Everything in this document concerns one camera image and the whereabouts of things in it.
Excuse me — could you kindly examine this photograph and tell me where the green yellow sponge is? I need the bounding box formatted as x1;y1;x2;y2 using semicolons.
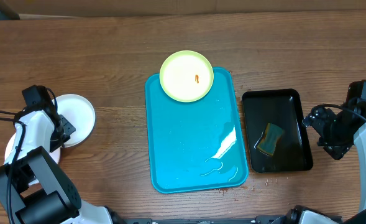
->
255;123;285;156

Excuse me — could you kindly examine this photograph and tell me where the green rimmed plate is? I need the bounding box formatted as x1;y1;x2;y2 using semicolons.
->
160;50;214;103

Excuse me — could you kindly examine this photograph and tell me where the teal plastic tray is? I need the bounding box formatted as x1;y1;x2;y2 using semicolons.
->
145;67;249;194

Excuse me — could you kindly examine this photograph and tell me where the pink white plate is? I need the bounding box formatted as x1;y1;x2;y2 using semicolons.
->
4;133;61;164

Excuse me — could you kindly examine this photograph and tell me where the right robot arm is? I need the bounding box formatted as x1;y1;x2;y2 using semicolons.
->
302;80;366;224

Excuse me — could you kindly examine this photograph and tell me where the black water tray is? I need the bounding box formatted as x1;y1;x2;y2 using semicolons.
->
242;89;313;173

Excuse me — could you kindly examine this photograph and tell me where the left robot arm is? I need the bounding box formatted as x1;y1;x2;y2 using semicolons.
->
0;85;124;224

